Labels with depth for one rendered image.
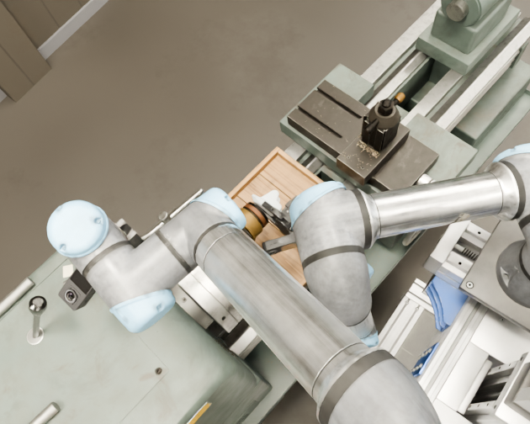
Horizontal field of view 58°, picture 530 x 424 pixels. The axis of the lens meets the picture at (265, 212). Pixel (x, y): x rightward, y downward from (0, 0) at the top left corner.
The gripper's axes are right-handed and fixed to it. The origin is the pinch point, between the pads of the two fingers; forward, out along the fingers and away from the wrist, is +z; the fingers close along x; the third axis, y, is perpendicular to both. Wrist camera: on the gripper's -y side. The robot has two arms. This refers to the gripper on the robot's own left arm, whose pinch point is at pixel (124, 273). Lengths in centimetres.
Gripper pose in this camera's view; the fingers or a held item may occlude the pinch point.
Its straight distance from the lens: 100.5
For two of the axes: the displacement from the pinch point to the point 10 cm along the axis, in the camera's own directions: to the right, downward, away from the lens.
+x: -7.3, -6.7, 1.5
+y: 6.8, -7.0, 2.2
